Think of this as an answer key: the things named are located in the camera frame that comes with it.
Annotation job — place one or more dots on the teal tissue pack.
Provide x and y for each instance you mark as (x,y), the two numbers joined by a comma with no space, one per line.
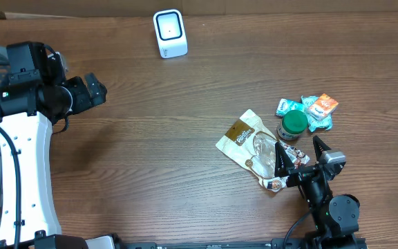
(285,106)

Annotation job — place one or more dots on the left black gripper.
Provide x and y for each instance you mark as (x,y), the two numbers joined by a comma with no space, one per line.
(86,101)

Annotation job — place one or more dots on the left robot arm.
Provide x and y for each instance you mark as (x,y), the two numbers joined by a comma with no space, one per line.
(34,95)

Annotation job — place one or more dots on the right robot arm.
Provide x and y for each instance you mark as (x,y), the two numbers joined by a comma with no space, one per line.
(335,217)

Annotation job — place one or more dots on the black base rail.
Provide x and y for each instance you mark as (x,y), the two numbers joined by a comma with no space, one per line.
(199,245)

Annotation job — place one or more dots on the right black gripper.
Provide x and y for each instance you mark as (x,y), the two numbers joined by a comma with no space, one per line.
(284,168)

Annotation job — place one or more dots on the beige snack bag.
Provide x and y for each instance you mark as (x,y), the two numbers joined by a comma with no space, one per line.
(250,144)

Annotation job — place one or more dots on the green lid jar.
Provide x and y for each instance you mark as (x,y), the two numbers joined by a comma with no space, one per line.
(292,125)

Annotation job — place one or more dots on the orange tissue pack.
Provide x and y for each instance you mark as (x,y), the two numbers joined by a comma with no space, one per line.
(322,107)

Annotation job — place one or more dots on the cardboard box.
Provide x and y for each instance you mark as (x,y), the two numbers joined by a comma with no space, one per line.
(137,8)

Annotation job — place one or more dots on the white barcode scanner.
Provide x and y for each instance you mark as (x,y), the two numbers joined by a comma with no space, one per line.
(170,33)

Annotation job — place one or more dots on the light green wipes packet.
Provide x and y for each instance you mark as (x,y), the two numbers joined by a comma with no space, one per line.
(313,123)

